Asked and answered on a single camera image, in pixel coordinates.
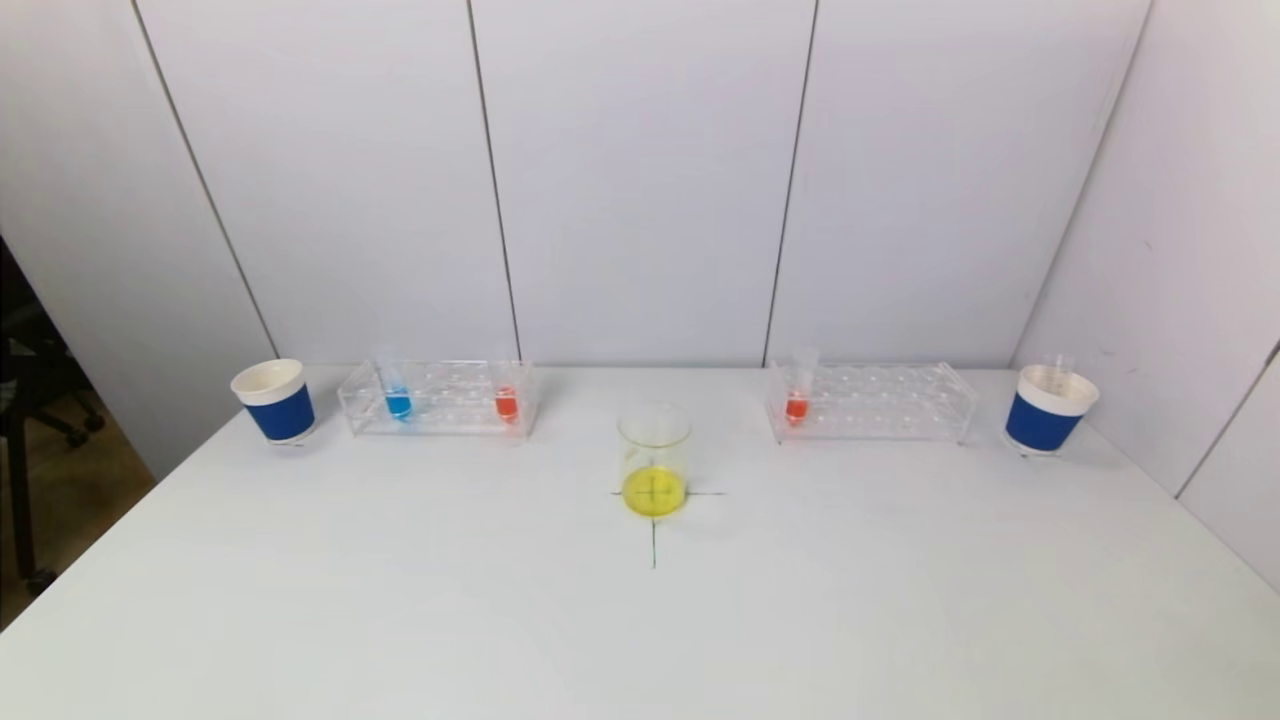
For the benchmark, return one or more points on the test tube with red pigment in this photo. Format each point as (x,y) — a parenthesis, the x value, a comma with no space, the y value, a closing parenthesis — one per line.
(506,404)
(797,407)

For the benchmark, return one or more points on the clear glass beaker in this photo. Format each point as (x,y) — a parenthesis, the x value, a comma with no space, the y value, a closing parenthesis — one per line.
(655,490)

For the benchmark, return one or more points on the test tube with yellow pigment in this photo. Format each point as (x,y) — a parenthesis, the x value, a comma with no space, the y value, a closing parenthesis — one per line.
(1059,368)

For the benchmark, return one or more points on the black metal stand leg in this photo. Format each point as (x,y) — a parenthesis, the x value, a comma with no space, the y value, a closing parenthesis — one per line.
(20,480)

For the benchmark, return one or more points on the test tube with blue pigment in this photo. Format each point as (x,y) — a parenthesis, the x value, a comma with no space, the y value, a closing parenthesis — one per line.
(398,404)

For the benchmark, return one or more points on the blue white paper cup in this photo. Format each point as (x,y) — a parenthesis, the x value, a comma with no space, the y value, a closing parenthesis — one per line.
(282,412)
(1042,425)

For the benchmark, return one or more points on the clear acrylic test tube rack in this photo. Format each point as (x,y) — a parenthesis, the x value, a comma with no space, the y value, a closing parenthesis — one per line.
(880,410)
(450,415)

